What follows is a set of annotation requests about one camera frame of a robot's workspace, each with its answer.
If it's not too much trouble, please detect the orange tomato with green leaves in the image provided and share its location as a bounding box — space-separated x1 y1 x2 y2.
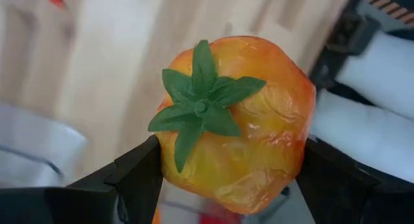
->
147 35 318 216

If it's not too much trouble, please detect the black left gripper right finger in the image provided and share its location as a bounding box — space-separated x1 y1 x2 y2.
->
295 137 414 224

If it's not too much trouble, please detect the black hazard-striped mat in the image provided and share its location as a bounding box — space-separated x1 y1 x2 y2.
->
364 0 414 26

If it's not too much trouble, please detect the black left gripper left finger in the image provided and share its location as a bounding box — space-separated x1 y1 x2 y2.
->
0 135 164 224

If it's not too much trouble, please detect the white plastic bin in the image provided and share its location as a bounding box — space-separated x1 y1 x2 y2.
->
309 87 414 183

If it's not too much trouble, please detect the large clear plastic bin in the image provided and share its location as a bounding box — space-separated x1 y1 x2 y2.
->
0 102 89 190

